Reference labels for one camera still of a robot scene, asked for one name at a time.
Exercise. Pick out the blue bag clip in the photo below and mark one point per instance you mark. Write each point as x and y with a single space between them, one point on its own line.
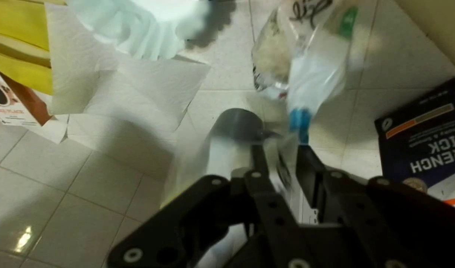
301 121

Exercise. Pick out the clear granola bag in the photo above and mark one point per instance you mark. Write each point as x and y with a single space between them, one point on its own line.
317 75

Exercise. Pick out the white paper towel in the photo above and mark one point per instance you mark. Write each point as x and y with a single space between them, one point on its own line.
124 94

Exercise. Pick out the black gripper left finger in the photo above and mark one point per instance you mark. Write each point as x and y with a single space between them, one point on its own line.
198 224

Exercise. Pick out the gray mug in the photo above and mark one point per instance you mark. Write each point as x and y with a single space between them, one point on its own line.
237 124

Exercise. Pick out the white and red carton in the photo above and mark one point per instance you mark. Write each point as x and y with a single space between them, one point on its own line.
5 106

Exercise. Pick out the yellow box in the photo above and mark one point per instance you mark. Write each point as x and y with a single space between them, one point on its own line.
14 24

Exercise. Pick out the white coffee filter stack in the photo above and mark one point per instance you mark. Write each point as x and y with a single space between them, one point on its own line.
139 24

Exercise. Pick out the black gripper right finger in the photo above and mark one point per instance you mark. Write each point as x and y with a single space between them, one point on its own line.
385 224

